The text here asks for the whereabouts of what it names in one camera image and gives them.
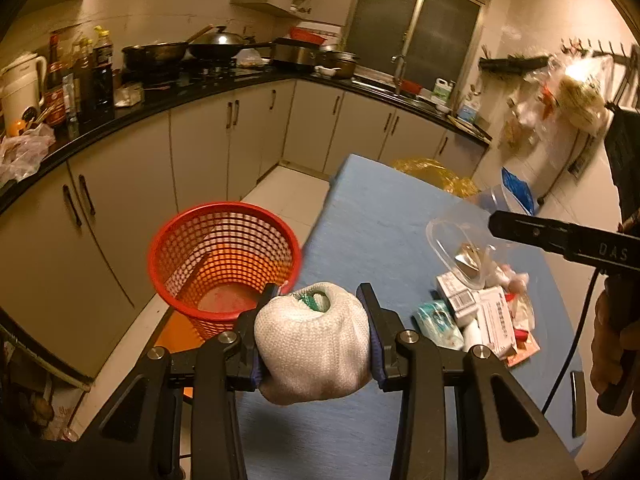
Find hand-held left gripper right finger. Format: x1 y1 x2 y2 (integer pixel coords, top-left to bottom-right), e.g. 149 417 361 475
356 282 583 480

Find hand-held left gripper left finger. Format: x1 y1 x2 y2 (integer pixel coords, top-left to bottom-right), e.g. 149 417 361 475
75 282 283 480

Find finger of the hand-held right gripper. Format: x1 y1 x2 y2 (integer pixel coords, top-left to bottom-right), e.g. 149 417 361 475
489 209 578 261

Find white cloth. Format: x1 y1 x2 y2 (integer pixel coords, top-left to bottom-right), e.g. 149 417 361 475
253 281 373 404

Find white tube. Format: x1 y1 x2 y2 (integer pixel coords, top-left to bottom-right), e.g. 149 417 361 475
462 319 485 354

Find red plastic basket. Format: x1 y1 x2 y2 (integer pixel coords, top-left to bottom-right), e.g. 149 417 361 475
148 202 303 343

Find person's right hand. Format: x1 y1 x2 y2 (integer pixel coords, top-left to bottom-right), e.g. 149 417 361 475
589 290 626 396

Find blue plastic bag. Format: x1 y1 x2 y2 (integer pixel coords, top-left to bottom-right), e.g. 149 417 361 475
501 167 539 216

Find pink crumpled wrapper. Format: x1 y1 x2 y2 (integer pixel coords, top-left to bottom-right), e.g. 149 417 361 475
492 264 531 295

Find clear plastic container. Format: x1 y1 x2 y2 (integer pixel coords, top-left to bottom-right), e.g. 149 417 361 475
426 217 498 291

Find teal packet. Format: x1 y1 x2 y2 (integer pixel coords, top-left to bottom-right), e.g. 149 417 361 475
413 300 464 352

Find white printed carton box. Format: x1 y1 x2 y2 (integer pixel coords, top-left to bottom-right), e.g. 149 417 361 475
435 272 485 318

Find red packet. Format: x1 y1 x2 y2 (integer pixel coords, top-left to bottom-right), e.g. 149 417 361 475
504 294 542 367

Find yellow plastic bag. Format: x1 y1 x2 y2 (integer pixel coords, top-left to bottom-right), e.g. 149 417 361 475
391 157 481 199

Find bottle with blue label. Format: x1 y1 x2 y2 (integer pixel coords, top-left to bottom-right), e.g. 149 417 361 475
457 92 482 124

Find hanging plastic bags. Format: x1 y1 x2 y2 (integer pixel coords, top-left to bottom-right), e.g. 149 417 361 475
502 54 617 162

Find blue table cover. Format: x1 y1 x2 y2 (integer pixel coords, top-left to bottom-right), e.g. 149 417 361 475
235 154 586 480

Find white jug green label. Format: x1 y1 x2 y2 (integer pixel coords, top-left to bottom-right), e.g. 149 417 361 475
432 77 457 107

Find metal faucet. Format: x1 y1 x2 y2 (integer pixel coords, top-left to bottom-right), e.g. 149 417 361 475
391 53 409 97

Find beige base cabinets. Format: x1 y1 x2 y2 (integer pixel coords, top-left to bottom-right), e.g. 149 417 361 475
0 77 489 382

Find dark window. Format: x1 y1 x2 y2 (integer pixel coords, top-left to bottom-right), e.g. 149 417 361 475
345 0 490 102

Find metal pot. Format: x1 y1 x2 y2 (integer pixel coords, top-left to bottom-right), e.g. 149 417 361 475
315 49 359 80

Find silver rectangular pan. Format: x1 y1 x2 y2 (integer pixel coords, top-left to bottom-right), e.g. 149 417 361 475
271 39 329 70

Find red colander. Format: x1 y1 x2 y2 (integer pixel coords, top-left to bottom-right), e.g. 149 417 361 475
288 27 329 46

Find black kitchen countertop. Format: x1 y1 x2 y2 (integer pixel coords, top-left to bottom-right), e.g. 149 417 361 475
0 67 493 211

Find clear plastic bags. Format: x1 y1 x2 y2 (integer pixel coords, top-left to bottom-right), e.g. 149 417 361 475
0 124 57 184

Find row of condiment bottles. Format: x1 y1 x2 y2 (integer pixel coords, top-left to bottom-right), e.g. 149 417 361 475
45 26 117 128

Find wok with metal lid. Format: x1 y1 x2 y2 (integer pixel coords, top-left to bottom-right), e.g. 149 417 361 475
187 25 275 61

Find black wok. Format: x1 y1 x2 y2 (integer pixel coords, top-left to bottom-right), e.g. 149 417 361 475
121 41 191 72

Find white electric kettle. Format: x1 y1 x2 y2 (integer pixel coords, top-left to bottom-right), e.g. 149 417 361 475
0 54 48 135

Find black cable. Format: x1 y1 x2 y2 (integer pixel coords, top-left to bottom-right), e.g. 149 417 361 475
542 266 601 413

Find black wall shelf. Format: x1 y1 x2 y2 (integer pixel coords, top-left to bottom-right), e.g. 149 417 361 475
478 54 549 72

